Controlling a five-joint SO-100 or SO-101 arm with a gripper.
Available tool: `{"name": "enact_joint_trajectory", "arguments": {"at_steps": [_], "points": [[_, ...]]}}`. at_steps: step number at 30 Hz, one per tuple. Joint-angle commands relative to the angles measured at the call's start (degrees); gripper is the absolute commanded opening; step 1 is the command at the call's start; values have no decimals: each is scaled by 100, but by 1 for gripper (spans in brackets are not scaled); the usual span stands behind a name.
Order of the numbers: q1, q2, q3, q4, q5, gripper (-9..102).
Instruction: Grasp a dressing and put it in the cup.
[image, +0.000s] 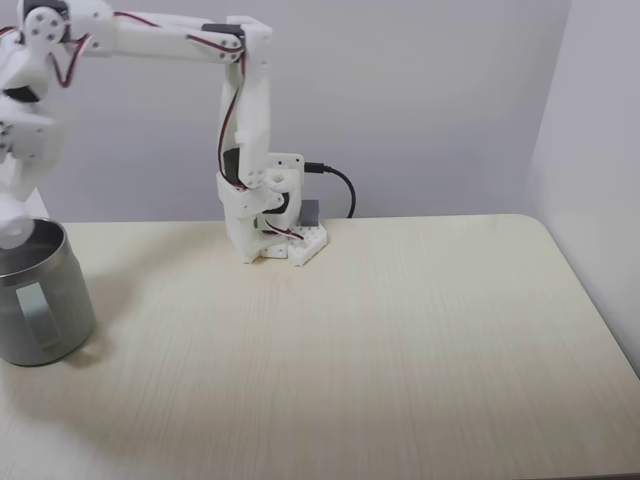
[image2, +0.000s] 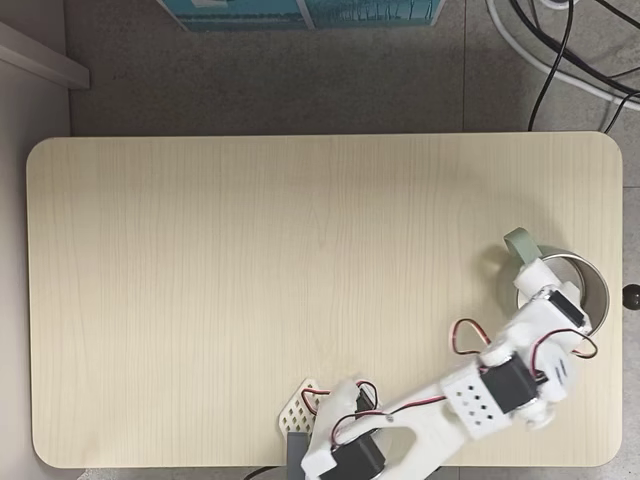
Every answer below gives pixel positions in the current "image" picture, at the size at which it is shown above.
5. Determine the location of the white gauze dressing roll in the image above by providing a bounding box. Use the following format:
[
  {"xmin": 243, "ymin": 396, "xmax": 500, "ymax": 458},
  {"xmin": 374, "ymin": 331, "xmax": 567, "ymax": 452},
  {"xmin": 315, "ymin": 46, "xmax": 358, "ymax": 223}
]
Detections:
[{"xmin": 0, "ymin": 194, "xmax": 36, "ymax": 251}]

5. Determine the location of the green steel mug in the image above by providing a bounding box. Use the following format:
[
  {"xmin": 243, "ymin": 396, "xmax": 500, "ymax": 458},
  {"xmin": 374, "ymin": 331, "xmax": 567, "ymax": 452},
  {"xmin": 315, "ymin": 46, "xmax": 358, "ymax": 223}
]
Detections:
[{"xmin": 0, "ymin": 217, "xmax": 98, "ymax": 369}]

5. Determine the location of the black usb cable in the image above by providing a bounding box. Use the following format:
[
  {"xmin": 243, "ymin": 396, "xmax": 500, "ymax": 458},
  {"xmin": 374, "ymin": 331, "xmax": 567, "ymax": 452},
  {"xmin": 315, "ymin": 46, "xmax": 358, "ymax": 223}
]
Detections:
[{"xmin": 304, "ymin": 160, "xmax": 357, "ymax": 220}]

